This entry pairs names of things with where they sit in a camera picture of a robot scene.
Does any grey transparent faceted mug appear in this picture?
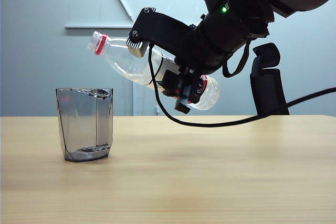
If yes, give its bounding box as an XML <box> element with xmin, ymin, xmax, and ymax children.
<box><xmin>54</xmin><ymin>87</ymin><xmax>114</xmax><ymax>163</ymax></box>

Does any black mesh office chair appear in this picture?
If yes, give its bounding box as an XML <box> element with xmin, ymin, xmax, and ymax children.
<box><xmin>249</xmin><ymin>42</ymin><xmax>290</xmax><ymax>116</ymax></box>

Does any thick black camera cable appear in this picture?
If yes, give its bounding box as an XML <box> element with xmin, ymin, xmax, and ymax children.
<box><xmin>147</xmin><ymin>47</ymin><xmax>336</xmax><ymax>128</ymax></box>

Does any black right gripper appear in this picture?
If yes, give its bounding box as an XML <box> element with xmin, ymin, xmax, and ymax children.
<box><xmin>161</xmin><ymin>18</ymin><xmax>234</xmax><ymax>115</ymax></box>

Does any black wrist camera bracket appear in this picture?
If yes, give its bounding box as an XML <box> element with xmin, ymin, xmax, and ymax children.
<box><xmin>130</xmin><ymin>7</ymin><xmax>195</xmax><ymax>61</ymax></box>

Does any flat black arm cable loop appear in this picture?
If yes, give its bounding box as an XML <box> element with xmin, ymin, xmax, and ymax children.
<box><xmin>222</xmin><ymin>38</ymin><xmax>251</xmax><ymax>79</ymax></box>

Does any silver finned wrist camera box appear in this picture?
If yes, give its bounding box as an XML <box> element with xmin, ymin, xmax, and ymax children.
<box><xmin>126</xmin><ymin>30</ymin><xmax>150</xmax><ymax>58</ymax></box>

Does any clear red-labelled water bottle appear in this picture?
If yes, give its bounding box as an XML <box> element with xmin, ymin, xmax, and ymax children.
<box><xmin>87</xmin><ymin>30</ymin><xmax>220</xmax><ymax>111</ymax></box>

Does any vertical white wall conduit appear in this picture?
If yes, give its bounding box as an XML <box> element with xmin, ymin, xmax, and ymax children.
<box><xmin>131</xmin><ymin>81</ymin><xmax>138</xmax><ymax>116</ymax></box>

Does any long horizontal white wall conduit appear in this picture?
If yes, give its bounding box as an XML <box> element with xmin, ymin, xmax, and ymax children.
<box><xmin>64</xmin><ymin>23</ymin><xmax>135</xmax><ymax>31</ymax></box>

